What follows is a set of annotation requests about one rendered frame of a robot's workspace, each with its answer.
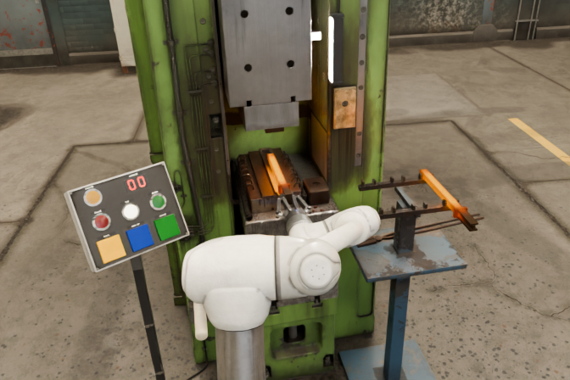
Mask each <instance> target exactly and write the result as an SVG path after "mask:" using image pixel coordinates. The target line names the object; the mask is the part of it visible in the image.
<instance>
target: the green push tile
mask: <svg viewBox="0 0 570 380"><path fill-rule="evenodd" d="M154 224H155V227H156V230H157V233H158V235H159V239H160V241H164V240H166V239H168V238H172V237H174V236H176V235H178V234H180V233H181V232H180V229H179V227H178V225H177V222H176V218H175V215H174V214H171V215H168V216H165V217H163V218H160V219H158V220H156V221H154Z"/></svg>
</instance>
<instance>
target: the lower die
mask: <svg viewBox="0 0 570 380"><path fill-rule="evenodd" d="M265 149H269V150H270V152H271V154H274V155H275V157H276V160H277V163H278V164H279V167H280V169H281V171H282V174H283V176H284V178H285V181H286V183H290V191H291V192H293V194H294V195H295V196H298V195H299V196H300V197H301V194H300V189H299V186H298V184H296V185H295V187H293V185H294V183H295V182H296V180H295V179H293V181H292V182H291V180H292V178H294V176H293V174H291V176H289V174H290V173H291V172H292V171H291V169H289V170H288V172H287V169H288V168H289V165H288V164H287V166H286V167H285V164H286V163H287V161H286V160H284V159H285V156H284V155H283V156H282V154H283V152H282V150H281V148H259V151H251V152H248V153H247V154H239V155H243V156H244V157H245V160H246V161H247V166H248V168H249V174H250V175H251V180H252V181H253V185H254V190H253V187H252V186H250V185H249V186H247V187H246V191H247V196H248V200H249V206H250V209H251V212H252V214H257V213H264V212H270V211H276V210H277V199H278V198H280V195H278V193H277V189H276V186H275V184H274V181H273V179H272V177H271V173H270V171H269V168H268V166H267V163H266V161H265V157H264V155H263V153H262V150H265ZM239 155H238V156H239ZM281 156H282V158H281ZM283 160H284V163H283ZM272 208H274V210H272Z"/></svg>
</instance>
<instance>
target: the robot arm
mask: <svg viewBox="0 0 570 380"><path fill-rule="evenodd" d="M291 193H292V195H291V196H290V202H292V203H293V208H291V207H290V205H289V204H288V201H287V196H285V194H284V192H283V190H282V187H281V193H280V198H278V199H277V211H276V218H277V219H278V218H279V217H282V218H283V219H284V220H285V221H286V223H287V224H286V230H287V232H288V236H266V235H260V234H259V235H239V236H229V237H218V238H215V239H211V240H209V241H207V242H204V243H201V244H200V245H199V246H197V247H195V248H193V249H191V250H189V251H188V252H187V253H186V255H185V258H184V261H183V266H182V288H183V291H184V292H185V294H186V296H188V298H190V300H192V301H193V302H194V303H196V304H203V306H204V309H205V311H206V313H207V316H208V318H209V320H210V322H211V323H212V325H213V326H214V327H215V343H216V360H217V377H218V380H265V341H264V322H265V319H266V318H267V316H268V314H269V311H270V307H271V301H272V300H281V299H295V298H301V297H306V296H308V295H309V296H318V295H322V294H324V293H327V292H328V291H329V290H331V289H332V288H333V287H334V285H335V284H336V283H337V281H338V279H339V276H340V272H341V261H340V258H339V255H338V252H339V251H340V250H342V249H343V248H349V247H352V246H355V245H357V244H359V243H363V242H365V241H366V240H367V239H368V238H370V237H371V236H373V235H374V234H375V233H376V232H377V231H378V229H379V227H380V218H379V215H378V213H377V212H376V211H375V210H374V209H373V208H372V207H370V206H357V207H354V208H350V209H347V210H344V211H341V212H339V213H337V214H336V215H333V216H331V217H329V218H328V219H326V220H324V221H320V222H316V223H312V221H311V219H310V217H309V216H307V215H306V214H311V207H310V206H309V205H308V204H307V203H306V202H305V201H304V200H303V199H302V198H301V197H300V196H299V195H298V196H295V195H294V194H293V192H291ZM297 202H298V203H299V205H300V206H301V207H302V209H301V208H300V207H299V206H298V204H297ZM281 204H282V205H283V207H284V209H285V211H284V213H282V211H281Z"/></svg>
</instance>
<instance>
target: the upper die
mask: <svg viewBox="0 0 570 380"><path fill-rule="evenodd" d="M237 108H238V111H239V114H240V116H241V119H242V122H243V125H244V128H245V131H257V130H264V129H272V128H280V127H288V126H299V101H296V102H295V100H294V99H293V97H291V102H287V103H271V104H262V105H254V106H252V105H251V103H250V101H247V106H245V107H237Z"/></svg>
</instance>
